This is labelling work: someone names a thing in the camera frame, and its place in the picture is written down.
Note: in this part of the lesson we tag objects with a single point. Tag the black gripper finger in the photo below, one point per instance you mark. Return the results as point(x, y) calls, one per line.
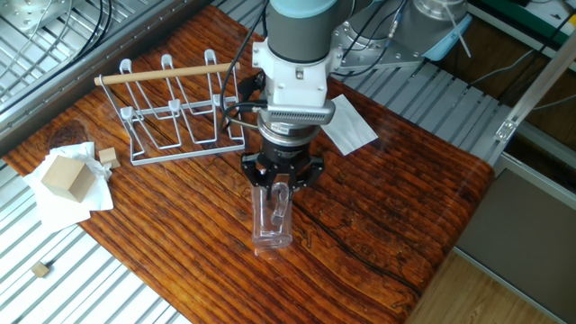
point(313, 171)
point(250, 169)

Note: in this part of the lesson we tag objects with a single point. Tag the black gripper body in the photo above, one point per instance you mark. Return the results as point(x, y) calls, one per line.
point(283, 162)

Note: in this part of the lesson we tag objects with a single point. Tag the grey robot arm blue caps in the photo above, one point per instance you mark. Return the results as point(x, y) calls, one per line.
point(315, 54)

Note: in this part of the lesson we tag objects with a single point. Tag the flat white paper sheet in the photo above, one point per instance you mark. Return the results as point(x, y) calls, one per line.
point(353, 126)

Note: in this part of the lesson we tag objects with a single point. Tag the small wooden cube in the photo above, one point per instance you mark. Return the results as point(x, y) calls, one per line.
point(40, 268)
point(108, 158)

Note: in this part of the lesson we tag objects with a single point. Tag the large wooden block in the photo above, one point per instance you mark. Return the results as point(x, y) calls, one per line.
point(67, 177)

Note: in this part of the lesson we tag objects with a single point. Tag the crumpled white paper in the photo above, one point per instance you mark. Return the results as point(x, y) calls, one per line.
point(63, 211)

